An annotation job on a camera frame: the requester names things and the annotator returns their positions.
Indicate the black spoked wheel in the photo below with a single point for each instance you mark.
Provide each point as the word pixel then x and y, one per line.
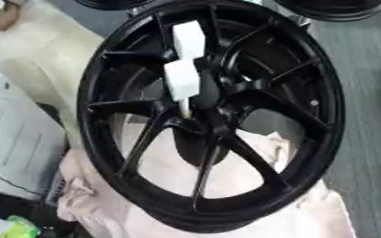
pixel 302 102

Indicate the black round wheel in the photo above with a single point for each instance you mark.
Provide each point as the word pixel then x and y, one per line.
pixel 334 7
pixel 112 3

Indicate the pale pink cloth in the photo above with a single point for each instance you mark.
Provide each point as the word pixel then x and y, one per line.
pixel 237 182

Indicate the cream foam sheet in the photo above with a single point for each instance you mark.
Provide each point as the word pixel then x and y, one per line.
pixel 47 62

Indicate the white cardboard box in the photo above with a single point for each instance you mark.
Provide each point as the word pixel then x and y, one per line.
pixel 15 139

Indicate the green and white packet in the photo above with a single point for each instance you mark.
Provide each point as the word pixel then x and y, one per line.
pixel 15 227

